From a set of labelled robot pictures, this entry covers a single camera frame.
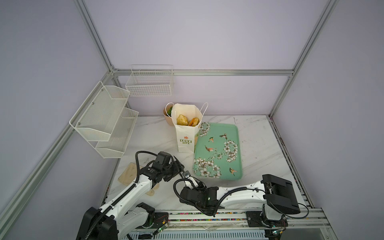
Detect white paper bag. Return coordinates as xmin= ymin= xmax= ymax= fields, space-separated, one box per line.
xmin=171 ymin=103 xmax=209 ymax=153

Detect orange fake donut bread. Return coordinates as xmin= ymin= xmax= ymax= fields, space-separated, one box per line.
xmin=188 ymin=118 xmax=200 ymax=127

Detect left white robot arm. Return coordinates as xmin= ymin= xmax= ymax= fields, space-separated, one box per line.
xmin=76 ymin=151 xmax=184 ymax=240

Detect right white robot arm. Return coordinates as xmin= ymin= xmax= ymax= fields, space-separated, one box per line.
xmin=173 ymin=174 xmax=310 ymax=230

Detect yellow fake bread roll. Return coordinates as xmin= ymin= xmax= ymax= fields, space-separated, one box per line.
xmin=177 ymin=115 xmax=190 ymax=126

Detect green floral tray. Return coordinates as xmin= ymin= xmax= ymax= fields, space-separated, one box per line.
xmin=193 ymin=122 xmax=243 ymax=181

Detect potted green plant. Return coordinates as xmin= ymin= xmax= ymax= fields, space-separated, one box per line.
xmin=163 ymin=103 xmax=174 ymax=126

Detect white two-tier mesh shelf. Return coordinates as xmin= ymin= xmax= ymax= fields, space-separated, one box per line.
xmin=69 ymin=82 xmax=139 ymax=159

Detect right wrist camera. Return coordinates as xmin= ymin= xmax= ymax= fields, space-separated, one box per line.
xmin=182 ymin=171 xmax=195 ymax=183

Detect white wire basket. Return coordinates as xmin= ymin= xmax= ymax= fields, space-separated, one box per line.
xmin=126 ymin=65 xmax=174 ymax=97

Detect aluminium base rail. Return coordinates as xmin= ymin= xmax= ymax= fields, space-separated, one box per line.
xmin=137 ymin=209 xmax=331 ymax=231

